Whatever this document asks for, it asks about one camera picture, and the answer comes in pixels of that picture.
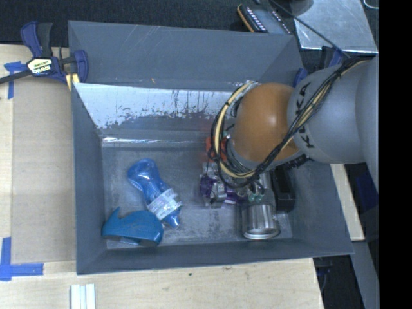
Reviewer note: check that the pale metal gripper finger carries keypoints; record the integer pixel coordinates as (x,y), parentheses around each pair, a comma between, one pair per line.
(219,194)
(210,172)

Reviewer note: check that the purple crumpled thing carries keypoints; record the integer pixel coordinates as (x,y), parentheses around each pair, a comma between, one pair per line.
(206,187)

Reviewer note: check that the silver metal can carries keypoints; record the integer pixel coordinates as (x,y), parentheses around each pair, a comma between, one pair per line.
(260,222)

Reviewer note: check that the blue plastic bottle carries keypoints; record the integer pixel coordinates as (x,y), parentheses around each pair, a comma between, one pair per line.
(154,188)

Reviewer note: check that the blue curved plastic piece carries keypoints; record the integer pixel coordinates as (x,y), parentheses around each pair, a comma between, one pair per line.
(135,227)

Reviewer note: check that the grey metal bin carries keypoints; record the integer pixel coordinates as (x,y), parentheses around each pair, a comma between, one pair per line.
(180,60)

